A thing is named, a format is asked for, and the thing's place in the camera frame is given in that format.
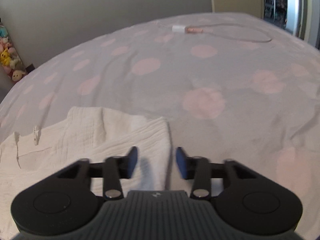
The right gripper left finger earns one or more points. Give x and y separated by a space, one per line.
70 198

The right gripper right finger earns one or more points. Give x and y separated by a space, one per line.
241 197

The white textured garment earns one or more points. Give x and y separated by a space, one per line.
88 132

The grey pink-dotted bedsheet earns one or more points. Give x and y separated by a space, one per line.
257 103

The plush toy column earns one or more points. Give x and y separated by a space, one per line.
10 59

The white charger with cable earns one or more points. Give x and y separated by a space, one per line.
227 31

